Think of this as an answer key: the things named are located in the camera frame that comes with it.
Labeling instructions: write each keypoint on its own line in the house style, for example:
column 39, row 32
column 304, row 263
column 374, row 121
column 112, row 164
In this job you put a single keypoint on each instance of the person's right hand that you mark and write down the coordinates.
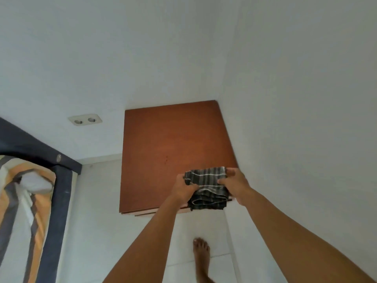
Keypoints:
column 237, row 185

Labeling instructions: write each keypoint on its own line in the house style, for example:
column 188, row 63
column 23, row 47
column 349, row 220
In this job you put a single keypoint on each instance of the person's left hand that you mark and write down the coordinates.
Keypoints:
column 181, row 189

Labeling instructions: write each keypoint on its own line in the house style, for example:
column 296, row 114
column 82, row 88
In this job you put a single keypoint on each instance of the person's left thumb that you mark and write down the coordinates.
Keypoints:
column 190, row 187

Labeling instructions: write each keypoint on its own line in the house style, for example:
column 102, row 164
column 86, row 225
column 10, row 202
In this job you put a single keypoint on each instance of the person's right thumb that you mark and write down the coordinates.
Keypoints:
column 225, row 181

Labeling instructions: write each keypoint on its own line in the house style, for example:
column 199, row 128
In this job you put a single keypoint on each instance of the grey striped cloth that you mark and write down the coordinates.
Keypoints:
column 207, row 188

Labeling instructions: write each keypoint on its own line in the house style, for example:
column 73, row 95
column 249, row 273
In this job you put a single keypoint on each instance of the person's right forearm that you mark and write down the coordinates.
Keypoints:
column 294, row 238

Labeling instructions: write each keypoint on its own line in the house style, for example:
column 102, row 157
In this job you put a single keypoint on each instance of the person's left forearm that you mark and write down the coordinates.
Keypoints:
column 147, row 241

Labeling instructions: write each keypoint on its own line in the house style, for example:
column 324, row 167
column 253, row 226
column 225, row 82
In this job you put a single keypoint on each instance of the brown wooden cabinet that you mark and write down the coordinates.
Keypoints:
column 173, row 156

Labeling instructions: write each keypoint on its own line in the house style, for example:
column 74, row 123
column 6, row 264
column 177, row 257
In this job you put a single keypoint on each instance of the person's bare foot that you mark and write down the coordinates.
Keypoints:
column 202, row 259

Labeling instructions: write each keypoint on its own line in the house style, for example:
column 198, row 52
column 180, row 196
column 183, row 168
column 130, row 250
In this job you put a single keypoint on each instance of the striped orange grey bedsheet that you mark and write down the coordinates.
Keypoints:
column 20, row 215

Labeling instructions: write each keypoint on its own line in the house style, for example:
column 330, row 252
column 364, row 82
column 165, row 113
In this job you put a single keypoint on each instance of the white double wall socket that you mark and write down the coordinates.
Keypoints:
column 85, row 119

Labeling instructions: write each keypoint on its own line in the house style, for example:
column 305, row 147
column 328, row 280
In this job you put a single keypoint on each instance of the dark blue bed frame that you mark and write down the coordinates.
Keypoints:
column 50, row 185

